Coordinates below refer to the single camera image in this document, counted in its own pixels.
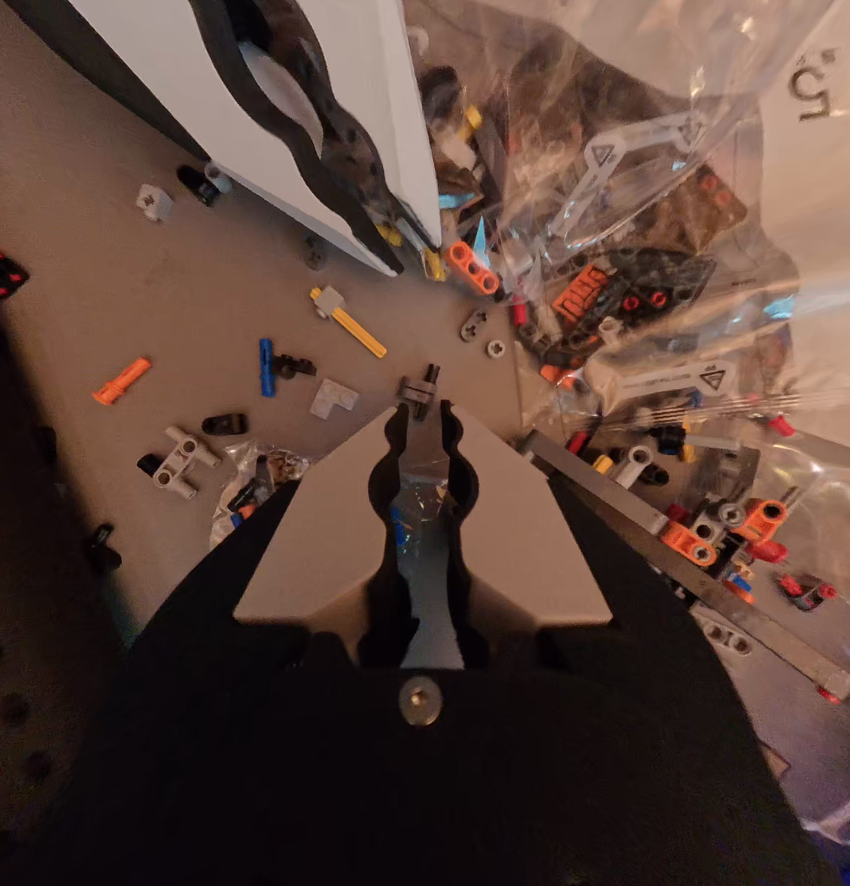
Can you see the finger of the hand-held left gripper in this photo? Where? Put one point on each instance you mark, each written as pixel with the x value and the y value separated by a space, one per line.
pixel 376 83
pixel 189 83

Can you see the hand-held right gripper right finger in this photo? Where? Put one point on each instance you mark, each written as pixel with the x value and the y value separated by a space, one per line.
pixel 528 554

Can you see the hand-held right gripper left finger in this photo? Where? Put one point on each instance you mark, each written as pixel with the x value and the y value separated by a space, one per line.
pixel 314 554

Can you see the grey connector with black pin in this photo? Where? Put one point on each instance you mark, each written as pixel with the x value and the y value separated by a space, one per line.
pixel 418 391

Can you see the small grey lego assembly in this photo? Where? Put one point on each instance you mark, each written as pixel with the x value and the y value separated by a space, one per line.
pixel 342 311

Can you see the small light grey lego cube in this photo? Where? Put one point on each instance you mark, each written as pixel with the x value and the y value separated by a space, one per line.
pixel 155 202

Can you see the grey lego angle piece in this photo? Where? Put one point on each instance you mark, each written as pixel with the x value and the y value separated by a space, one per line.
pixel 333 400

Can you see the black lego connector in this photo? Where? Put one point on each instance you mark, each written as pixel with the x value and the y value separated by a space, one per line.
pixel 224 423

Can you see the grey double-hole lego connector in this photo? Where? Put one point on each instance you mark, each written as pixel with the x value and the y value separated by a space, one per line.
pixel 179 460

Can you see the black lego pin piece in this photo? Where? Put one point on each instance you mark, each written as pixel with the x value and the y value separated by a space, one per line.
pixel 293 367

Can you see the blue lego pin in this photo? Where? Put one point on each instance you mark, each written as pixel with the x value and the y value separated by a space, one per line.
pixel 266 367

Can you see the orange lego beam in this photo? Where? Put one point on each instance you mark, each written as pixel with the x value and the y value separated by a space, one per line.
pixel 472 266

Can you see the small round grey lego piece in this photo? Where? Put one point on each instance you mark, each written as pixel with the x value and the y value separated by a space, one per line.
pixel 495 348

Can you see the black lego piece, red pins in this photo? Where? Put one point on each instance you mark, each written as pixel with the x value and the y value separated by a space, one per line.
pixel 3 273

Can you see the orange lego pin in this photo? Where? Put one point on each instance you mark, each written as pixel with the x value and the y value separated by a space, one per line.
pixel 120 381

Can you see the pile of clear lego bags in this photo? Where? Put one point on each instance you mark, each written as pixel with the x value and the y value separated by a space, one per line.
pixel 674 207

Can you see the black connector with white pin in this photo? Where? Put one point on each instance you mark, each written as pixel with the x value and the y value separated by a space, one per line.
pixel 203 183

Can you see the small black clip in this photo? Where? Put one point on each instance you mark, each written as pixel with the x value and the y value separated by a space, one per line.
pixel 103 547

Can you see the black perforated pad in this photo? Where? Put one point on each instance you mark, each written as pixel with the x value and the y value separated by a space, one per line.
pixel 23 623

